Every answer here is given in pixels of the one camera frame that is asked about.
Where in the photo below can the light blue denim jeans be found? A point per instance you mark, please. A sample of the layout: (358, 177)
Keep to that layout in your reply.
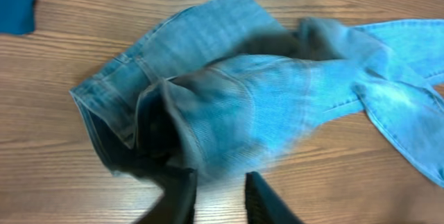
(223, 88)

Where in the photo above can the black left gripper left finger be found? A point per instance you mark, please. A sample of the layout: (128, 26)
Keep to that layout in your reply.
(177, 205)

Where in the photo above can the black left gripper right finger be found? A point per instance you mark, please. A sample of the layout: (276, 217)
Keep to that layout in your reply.
(263, 205)

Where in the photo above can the dark blue t-shirt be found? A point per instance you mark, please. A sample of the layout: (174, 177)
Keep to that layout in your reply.
(17, 17)

